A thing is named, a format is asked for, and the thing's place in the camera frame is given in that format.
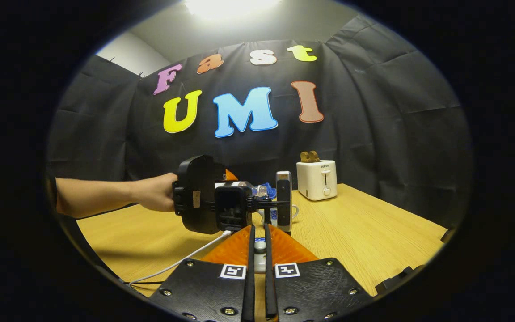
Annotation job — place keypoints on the black backdrop cloth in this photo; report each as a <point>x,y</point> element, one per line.
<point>373,134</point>

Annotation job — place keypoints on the ceiling light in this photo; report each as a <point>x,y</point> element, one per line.
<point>230,6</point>

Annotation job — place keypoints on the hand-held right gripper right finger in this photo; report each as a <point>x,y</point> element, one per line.
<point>270,290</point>

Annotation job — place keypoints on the white blue-patterned teacup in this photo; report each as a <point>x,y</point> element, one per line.
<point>272,217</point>

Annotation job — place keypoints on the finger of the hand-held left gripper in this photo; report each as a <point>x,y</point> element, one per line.
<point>284,201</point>
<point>230,175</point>

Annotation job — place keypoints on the white toaster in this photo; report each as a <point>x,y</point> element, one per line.
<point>315,181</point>

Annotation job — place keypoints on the white teacup lid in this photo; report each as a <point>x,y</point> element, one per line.
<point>260,261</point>

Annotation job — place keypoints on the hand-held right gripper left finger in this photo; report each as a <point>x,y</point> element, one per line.
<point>249,290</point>

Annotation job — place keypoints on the blue folded towel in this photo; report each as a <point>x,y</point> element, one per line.
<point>272,191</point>

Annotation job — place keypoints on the clear plastic water bottle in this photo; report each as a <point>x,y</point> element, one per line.
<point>262,191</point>

